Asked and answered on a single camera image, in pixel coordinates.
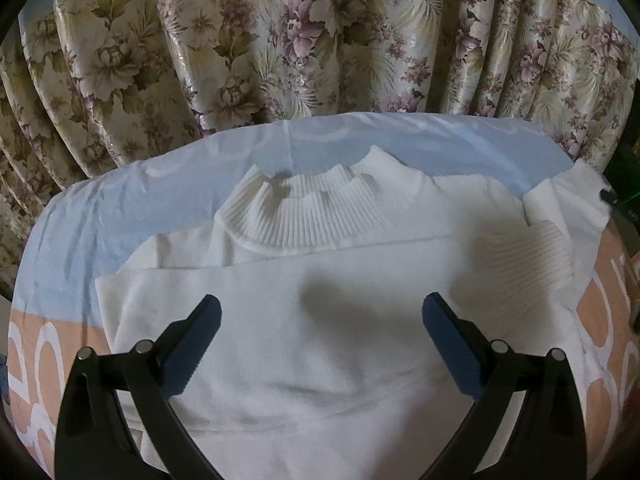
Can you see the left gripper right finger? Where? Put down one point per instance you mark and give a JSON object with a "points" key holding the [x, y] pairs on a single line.
{"points": [[548, 440]]}

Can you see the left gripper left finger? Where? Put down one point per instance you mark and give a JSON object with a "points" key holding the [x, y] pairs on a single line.
{"points": [[93, 440]]}

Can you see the white knit sweater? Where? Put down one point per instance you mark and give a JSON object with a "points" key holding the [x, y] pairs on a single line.
{"points": [[322, 368]]}

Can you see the blue and peach bedsheet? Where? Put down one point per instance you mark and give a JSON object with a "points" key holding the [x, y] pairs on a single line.
{"points": [[92, 228]]}

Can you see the floral curtain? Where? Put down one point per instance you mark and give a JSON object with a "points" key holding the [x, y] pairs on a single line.
{"points": [[91, 85]]}

